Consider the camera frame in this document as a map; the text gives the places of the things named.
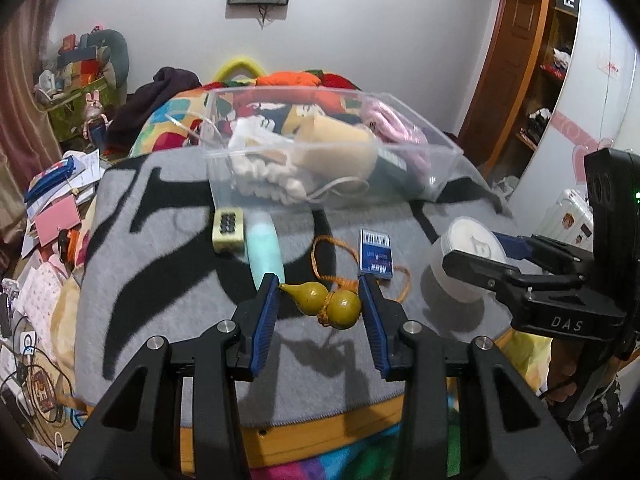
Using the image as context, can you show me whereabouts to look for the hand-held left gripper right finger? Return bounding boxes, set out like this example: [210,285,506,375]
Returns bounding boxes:
[357,274,586,480]

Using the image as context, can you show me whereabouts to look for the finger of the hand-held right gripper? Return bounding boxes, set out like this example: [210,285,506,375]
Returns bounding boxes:
[441,250,586,311]
[492,230,596,281]

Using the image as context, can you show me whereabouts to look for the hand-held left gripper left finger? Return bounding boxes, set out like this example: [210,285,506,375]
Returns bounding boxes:
[57,272,281,480]

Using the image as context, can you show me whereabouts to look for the yellow gourd with orange cord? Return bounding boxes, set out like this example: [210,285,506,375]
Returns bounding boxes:
[277,235,411,331]

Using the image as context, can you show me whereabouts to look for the white round jar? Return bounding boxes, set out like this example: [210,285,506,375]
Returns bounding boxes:
[430,216,508,303]

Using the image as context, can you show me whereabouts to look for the clear plastic storage bin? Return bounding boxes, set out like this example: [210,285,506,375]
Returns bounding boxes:
[202,87,463,211]

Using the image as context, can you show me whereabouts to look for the yellow plastic tub with lid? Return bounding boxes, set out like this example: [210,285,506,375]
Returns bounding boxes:
[290,112,378,183]

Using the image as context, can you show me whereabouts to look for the pink skipping rope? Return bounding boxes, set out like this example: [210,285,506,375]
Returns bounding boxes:
[360,97,436,181]

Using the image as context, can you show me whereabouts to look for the person's right forearm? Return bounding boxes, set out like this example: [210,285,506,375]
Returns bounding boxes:
[562,380,628,461]

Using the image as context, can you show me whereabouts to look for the person's right hand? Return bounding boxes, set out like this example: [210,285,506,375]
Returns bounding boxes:
[546,340,583,406]

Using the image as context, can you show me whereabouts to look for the white shoe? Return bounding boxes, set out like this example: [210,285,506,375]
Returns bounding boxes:
[490,175,523,201]

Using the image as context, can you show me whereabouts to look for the yellow cloth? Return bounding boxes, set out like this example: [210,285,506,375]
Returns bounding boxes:
[500,330,556,396]

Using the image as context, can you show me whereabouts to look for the white suitcase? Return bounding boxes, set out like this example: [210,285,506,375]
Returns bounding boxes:
[547,187,596,248]

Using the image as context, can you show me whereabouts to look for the small blue box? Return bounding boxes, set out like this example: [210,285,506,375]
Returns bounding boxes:
[359,228,396,278]

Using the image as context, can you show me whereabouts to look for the teal plastic tube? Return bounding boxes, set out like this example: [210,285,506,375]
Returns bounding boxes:
[247,210,286,293]

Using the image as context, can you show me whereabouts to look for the green mahjong tile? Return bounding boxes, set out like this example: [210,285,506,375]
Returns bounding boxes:
[211,207,246,254]

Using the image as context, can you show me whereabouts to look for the dark bottle with label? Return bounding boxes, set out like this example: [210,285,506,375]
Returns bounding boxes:
[370,145,426,196]

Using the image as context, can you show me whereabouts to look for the colourful printed sheet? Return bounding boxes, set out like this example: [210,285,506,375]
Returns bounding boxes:
[250,375,466,480]

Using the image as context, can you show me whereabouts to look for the white knitted cloth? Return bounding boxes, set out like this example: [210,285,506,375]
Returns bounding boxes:
[227,117,311,206]

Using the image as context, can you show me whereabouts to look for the white wardrobe with pink hearts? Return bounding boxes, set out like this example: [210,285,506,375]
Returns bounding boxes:
[520,0,640,221]

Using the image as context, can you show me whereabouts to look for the wooden door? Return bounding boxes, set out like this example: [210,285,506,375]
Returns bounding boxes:
[457,0,553,166]

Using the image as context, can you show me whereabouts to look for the wooden shelf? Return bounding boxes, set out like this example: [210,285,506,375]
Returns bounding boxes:
[517,0,583,153]

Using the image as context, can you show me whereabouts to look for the colourful printed bedspread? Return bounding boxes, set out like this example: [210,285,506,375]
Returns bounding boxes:
[127,70,366,161]

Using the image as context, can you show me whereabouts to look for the white dotted pouch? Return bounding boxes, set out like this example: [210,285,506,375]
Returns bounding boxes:
[20,262,68,341]

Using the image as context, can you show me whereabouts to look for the white paper sheets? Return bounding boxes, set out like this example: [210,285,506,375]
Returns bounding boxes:
[70,152,101,201]

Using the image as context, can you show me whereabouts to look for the pink notebook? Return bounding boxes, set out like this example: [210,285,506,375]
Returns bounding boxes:
[34,195,82,247]

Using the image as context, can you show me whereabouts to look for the dark cloth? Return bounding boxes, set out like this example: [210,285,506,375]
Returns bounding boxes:
[106,66,202,153]

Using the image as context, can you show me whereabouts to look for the blue pencil case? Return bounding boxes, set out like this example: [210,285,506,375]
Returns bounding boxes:
[25,156,76,203]

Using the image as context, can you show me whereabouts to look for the bunny toy figure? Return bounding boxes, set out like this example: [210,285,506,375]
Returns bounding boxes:
[82,91,108,148]

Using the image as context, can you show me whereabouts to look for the green box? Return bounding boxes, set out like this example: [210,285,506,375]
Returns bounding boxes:
[47,77,108,141]

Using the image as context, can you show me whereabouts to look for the grey green plush toy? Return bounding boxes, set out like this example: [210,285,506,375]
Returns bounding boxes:
[75,29,130,86]

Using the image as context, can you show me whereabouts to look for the brown curtain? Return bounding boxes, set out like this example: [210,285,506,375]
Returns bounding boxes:
[0,0,71,241]

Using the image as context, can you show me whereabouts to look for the stack of colourful boxes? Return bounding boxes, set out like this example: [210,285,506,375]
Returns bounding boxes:
[55,34,106,83]

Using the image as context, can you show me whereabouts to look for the wooden bed frame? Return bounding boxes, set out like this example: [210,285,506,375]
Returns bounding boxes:
[180,395,406,476]

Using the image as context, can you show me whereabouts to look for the tangle of cables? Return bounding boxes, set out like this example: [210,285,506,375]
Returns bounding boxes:
[0,305,76,426]

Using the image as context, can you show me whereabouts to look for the yellow ring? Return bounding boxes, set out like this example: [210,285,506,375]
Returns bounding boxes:
[215,56,261,83]

